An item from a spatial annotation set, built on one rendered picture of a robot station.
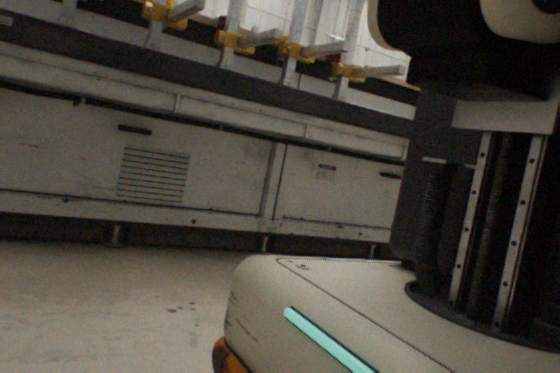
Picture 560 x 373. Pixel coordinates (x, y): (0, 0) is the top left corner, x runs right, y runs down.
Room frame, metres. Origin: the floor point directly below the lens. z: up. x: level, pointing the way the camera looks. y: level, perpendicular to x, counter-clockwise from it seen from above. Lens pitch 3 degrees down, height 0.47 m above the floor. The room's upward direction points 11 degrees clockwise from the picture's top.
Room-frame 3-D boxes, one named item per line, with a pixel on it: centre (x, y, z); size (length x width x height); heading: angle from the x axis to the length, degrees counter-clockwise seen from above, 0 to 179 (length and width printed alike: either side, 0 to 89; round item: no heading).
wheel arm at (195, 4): (1.46, 0.39, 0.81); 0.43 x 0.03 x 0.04; 30
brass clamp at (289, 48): (1.76, 0.01, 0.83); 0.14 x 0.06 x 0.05; 120
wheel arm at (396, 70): (1.83, -0.26, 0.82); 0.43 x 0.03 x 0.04; 30
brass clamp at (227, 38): (1.63, 0.22, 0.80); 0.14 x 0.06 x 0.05; 120
